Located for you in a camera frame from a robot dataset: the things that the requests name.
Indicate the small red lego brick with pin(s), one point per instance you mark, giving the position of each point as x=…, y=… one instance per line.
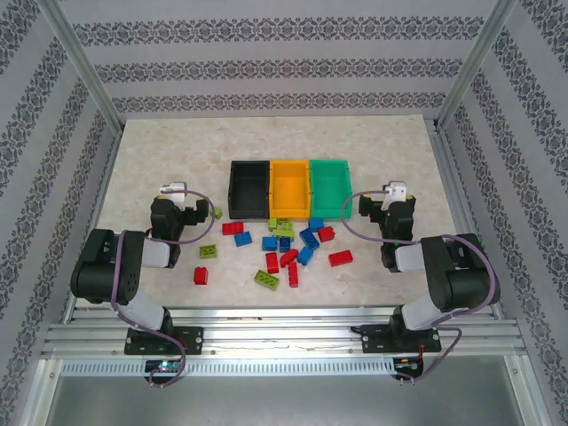
x=201, y=275
x=326, y=234

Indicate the blue lego brick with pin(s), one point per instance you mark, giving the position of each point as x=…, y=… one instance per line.
x=269, y=243
x=309, y=237
x=284, y=244
x=242, y=239
x=315, y=223
x=305, y=256

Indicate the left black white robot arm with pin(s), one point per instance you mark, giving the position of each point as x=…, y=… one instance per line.
x=106, y=266

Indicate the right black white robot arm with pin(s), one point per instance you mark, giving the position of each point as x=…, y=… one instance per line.
x=461, y=284

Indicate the green plastic bin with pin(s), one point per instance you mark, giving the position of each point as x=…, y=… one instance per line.
x=330, y=191

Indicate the black plastic bin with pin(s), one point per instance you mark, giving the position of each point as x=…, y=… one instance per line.
x=248, y=191

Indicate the yellow plastic bin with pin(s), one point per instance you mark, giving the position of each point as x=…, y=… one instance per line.
x=289, y=191

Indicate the right small circuit board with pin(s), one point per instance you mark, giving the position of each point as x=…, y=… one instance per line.
x=408, y=365

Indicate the small circuit board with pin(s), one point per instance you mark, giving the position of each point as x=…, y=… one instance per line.
x=408, y=365
x=164, y=366

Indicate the left small circuit board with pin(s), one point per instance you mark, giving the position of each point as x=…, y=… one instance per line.
x=164, y=366

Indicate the grey metal panel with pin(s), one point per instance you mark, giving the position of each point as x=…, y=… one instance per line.
x=284, y=401

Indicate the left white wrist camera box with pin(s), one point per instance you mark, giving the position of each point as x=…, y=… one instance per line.
x=174, y=190

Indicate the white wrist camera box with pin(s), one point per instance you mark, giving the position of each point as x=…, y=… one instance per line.
x=174, y=190
x=396, y=190

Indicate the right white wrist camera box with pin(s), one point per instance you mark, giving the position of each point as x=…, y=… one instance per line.
x=396, y=190

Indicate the aluminium side rail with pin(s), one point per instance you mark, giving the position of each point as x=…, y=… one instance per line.
x=95, y=213
x=463, y=199

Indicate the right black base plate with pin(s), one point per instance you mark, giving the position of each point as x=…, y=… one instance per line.
x=375, y=338

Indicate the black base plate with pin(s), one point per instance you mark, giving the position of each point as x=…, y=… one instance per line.
x=191, y=339
x=375, y=338

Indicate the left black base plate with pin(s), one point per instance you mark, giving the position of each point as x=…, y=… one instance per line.
x=191, y=339

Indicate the aluminium frame post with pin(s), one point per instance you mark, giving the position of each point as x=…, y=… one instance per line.
x=80, y=66
x=477, y=66

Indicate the aluminium mounting rail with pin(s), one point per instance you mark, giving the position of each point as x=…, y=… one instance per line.
x=284, y=339

